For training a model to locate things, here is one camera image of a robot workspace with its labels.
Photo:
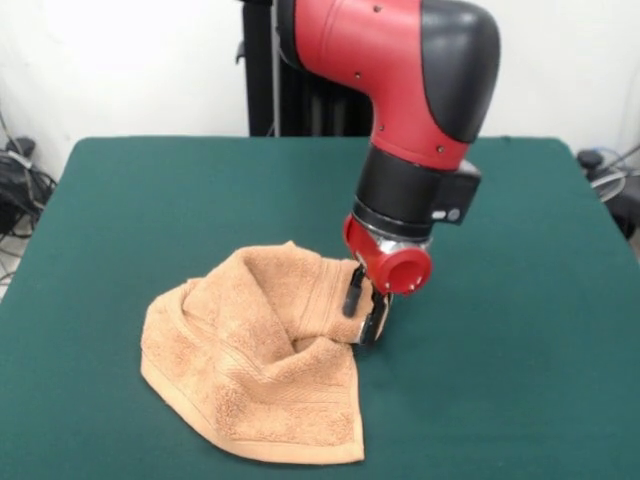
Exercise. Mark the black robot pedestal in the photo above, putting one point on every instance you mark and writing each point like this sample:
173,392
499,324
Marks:
260,75

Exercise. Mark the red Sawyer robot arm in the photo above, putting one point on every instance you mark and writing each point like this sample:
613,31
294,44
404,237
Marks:
380,75

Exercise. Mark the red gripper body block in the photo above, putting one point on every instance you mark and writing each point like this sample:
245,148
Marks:
395,270

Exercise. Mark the black equipment base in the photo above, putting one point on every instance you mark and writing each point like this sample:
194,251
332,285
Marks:
627,205

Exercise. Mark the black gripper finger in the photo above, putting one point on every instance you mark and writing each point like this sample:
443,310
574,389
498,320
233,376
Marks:
354,295
376,322

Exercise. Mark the tan terry towel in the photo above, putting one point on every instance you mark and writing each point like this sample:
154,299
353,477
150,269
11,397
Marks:
240,360

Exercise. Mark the dark green table cloth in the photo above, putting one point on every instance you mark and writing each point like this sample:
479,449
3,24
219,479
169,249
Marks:
500,350

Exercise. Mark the black plug device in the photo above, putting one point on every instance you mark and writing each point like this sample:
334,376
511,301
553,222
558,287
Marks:
590,160

